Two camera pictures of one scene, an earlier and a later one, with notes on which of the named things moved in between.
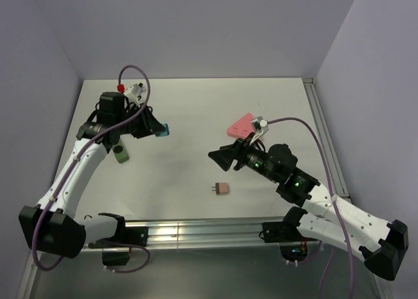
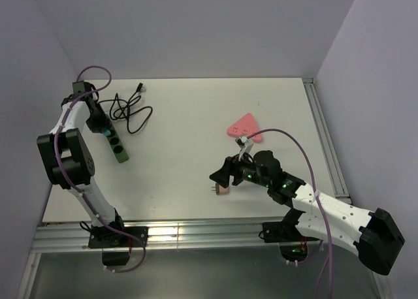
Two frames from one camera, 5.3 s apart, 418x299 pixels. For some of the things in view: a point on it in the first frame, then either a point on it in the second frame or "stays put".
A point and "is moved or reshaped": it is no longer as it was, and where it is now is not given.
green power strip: (120, 153) stays put
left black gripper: (150, 125) to (104, 121)
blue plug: (166, 132) is moved or reshaped
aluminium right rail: (325, 139) stays put
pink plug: (221, 188) stays put
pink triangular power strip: (242, 127) stays put
